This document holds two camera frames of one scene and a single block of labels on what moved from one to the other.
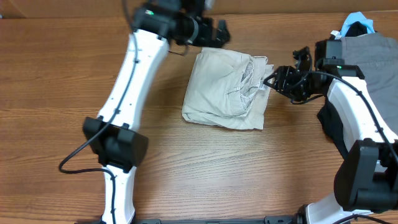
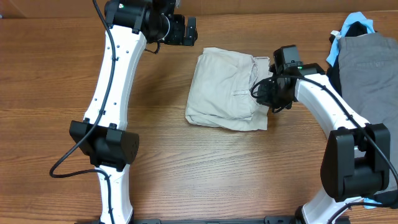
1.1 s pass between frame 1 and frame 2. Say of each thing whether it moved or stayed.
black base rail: stayed
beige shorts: stayed
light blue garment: stayed
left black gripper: moved
